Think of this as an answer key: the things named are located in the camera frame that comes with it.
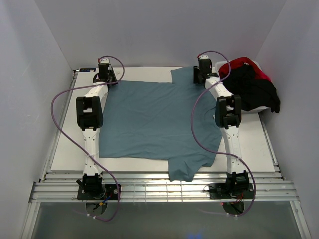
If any blue t shirt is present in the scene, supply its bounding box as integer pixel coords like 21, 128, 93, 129
99, 67, 222, 181

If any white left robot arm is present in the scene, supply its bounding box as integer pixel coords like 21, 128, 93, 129
76, 58, 117, 199

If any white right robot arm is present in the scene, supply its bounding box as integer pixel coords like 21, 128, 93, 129
193, 55, 250, 199

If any white perforated plastic basket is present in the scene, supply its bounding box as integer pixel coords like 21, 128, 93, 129
214, 59, 272, 115

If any blue label sticker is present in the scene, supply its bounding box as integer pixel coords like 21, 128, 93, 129
79, 68, 96, 72

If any red t shirt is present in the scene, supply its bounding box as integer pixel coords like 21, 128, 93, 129
218, 57, 271, 81

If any black t shirt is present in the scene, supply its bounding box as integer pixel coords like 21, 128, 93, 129
222, 64, 281, 113

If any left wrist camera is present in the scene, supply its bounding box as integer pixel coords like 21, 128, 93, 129
98, 57, 110, 64

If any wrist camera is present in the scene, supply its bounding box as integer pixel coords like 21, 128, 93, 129
98, 57, 110, 64
197, 54, 211, 62

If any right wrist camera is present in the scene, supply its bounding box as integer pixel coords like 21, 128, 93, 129
197, 54, 211, 62

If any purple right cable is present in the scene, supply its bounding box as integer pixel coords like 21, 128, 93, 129
190, 50, 257, 218

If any purple cable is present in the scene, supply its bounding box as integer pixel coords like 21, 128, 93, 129
190, 50, 257, 218
50, 55, 125, 222

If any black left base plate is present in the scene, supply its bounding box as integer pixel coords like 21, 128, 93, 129
76, 184, 121, 201

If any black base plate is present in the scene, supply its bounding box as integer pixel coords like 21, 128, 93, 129
76, 184, 121, 201
203, 183, 255, 200

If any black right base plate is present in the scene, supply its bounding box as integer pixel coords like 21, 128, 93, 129
203, 183, 255, 200

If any aluminium frame rail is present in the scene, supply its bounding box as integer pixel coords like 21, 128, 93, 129
20, 167, 311, 239

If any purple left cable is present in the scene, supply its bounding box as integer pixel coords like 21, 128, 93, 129
50, 55, 125, 222

